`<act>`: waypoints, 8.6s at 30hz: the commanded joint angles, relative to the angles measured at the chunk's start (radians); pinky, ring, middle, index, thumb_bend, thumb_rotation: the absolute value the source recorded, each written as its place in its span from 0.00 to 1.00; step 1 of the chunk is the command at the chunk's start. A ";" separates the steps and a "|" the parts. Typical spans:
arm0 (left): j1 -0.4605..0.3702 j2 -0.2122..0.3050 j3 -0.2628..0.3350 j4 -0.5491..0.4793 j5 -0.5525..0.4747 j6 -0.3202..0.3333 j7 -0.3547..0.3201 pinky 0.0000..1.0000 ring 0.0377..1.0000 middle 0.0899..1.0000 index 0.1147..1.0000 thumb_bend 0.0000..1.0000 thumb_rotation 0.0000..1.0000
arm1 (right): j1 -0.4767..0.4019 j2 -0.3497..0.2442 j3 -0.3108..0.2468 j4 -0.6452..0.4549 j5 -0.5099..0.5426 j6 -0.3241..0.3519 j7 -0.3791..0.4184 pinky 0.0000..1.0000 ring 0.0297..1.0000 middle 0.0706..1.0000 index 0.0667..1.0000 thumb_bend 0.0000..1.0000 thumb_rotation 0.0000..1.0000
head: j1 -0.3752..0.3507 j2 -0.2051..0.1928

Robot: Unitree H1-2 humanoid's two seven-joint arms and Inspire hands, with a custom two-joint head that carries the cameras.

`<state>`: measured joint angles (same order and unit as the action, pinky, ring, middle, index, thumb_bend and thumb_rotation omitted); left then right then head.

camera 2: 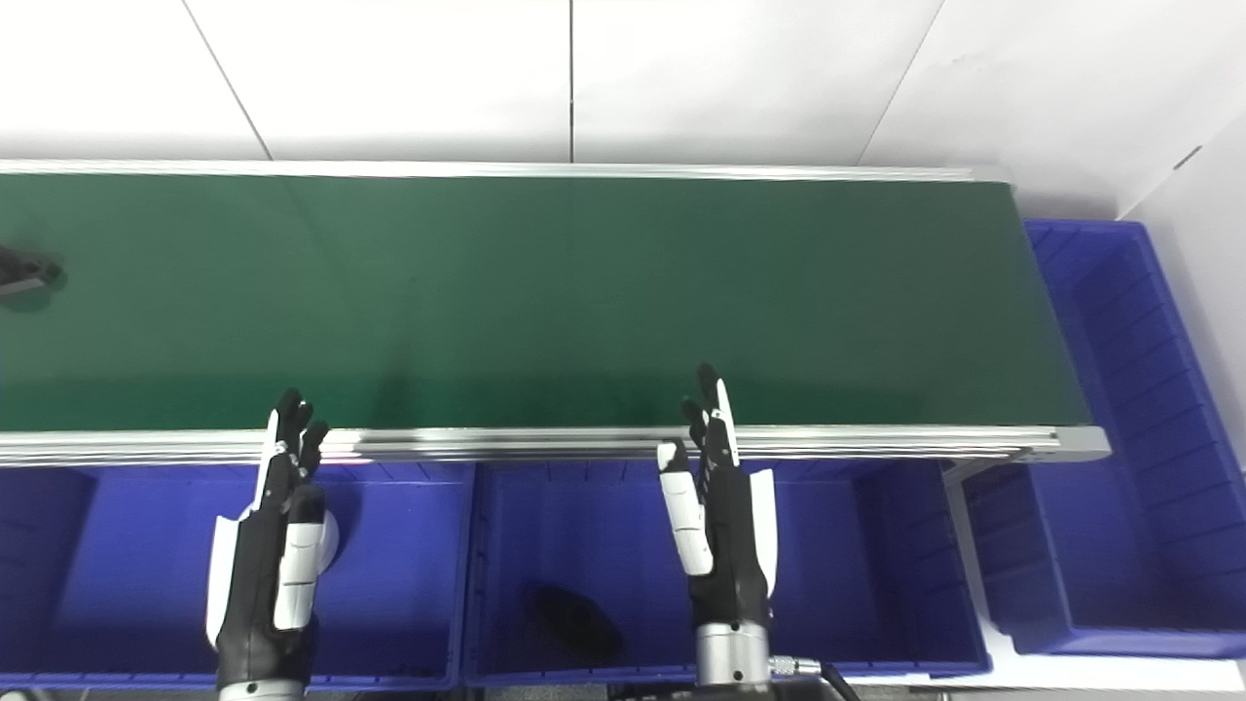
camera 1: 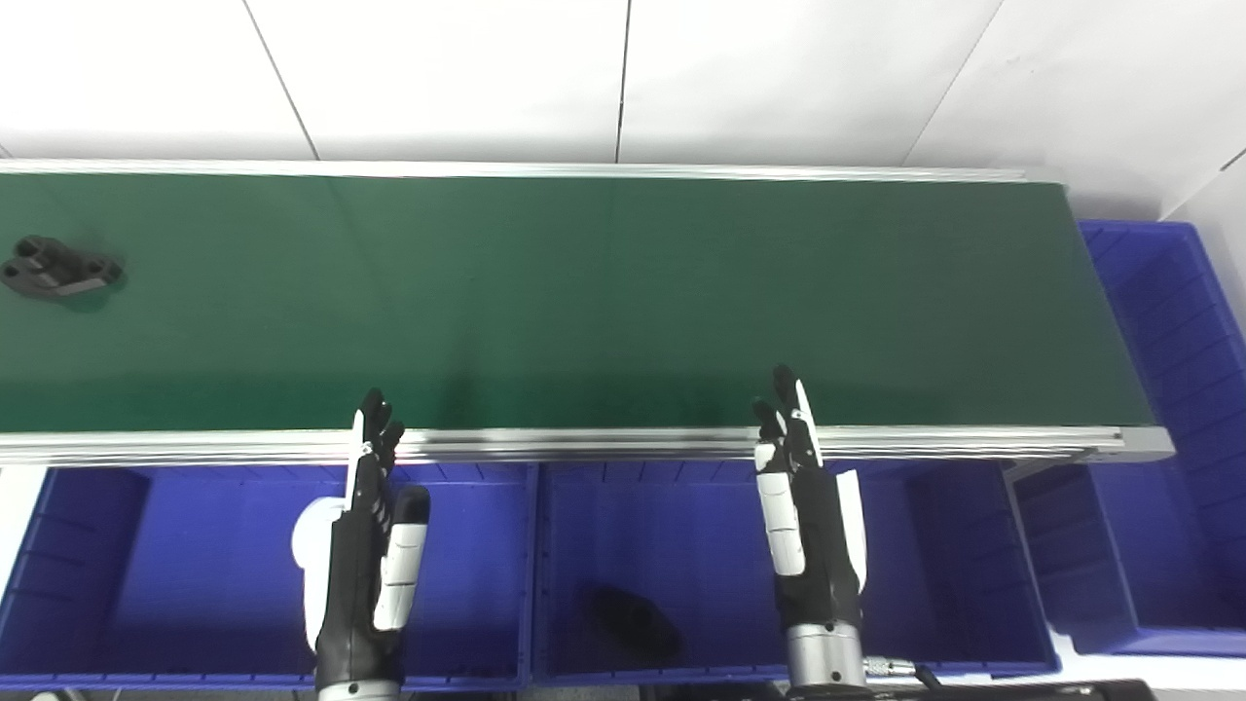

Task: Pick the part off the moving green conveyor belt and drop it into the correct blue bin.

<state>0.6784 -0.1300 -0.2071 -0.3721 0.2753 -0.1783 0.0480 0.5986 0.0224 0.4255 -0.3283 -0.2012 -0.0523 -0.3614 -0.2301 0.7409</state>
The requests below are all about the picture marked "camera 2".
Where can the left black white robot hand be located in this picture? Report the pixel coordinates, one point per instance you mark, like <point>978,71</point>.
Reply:
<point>255,584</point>

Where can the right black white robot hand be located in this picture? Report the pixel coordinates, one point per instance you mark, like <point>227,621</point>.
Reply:
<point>728,545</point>

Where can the black flange metal part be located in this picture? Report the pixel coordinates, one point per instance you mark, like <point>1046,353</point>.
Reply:
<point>21,272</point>

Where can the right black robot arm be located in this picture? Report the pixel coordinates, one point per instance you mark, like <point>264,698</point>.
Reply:
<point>730,657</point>

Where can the white cylindrical part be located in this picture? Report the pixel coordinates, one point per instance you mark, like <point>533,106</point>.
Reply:
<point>332,540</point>

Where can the black part in bin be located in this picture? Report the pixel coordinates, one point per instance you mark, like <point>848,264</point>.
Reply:
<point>576,623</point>

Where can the green conveyor belt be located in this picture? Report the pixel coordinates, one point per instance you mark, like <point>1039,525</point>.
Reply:
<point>584,292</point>
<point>584,444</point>

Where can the large blue plastic bin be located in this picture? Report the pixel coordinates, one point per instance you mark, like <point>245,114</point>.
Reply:
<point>1129,487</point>

